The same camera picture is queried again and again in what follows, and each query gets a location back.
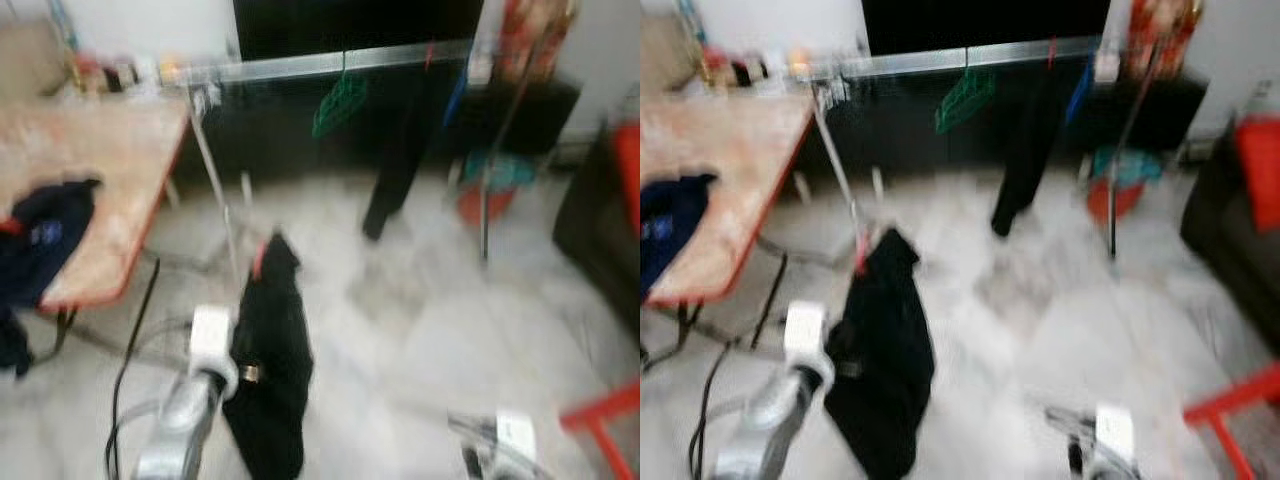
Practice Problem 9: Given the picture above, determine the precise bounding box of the black shirt red collar band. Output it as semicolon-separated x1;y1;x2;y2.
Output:
222;232;315;480
824;228;937;480

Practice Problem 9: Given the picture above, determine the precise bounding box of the green clothes hanger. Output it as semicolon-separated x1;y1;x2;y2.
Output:
934;48;999;135
311;52;370;140

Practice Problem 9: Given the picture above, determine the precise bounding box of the navy blue shirt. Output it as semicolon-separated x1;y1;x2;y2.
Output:
640;173;718;296
0;180;103;311

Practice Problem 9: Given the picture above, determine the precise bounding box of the dark brown fabric sofa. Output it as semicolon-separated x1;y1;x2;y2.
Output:
552;118;641;333
1180;125;1280;359

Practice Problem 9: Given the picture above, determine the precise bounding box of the red cushion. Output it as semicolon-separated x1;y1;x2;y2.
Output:
1234;113;1280;208
611;122;641;233

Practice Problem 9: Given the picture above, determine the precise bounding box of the pink marble folding table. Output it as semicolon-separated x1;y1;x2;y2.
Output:
640;92;817;341
0;97;193;346

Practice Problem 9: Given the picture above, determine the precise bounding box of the orange bin teal liner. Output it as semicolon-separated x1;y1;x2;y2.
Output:
1086;145;1165;222
457;150;537;227

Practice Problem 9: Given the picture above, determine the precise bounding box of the red plastic stool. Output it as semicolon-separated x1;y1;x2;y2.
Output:
558;378;641;480
1184;362;1280;480

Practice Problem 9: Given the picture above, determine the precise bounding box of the light wooden cabinet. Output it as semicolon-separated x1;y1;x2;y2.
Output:
640;12;703;97
0;18;77;101

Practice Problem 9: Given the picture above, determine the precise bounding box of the red deity figurine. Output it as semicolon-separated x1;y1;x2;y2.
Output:
1127;0;1207;78
497;0;582;83

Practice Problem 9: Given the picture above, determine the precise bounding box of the black shirt yellow logo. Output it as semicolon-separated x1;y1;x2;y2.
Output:
362;45;443;242
990;42;1063;239

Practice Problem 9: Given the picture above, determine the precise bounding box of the black television console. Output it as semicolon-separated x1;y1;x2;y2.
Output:
818;68;1209;183
190;72;584;189

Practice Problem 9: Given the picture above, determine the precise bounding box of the silver metal clothes rack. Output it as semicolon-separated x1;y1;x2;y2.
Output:
160;38;563;293
800;35;1173;276

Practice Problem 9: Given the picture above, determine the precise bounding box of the black flat television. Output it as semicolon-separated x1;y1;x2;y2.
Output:
862;0;1114;58
232;0;487;63

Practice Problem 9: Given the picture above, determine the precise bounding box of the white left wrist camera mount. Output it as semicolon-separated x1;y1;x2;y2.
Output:
189;304;240;397
784;299;837;393

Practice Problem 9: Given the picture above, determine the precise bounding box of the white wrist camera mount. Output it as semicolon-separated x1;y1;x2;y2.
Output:
784;299;837;393
1094;402;1137;462
494;409;542;467
189;304;240;397

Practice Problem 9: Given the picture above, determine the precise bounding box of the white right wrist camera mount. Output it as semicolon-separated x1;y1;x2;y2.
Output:
494;409;542;467
1094;402;1137;462

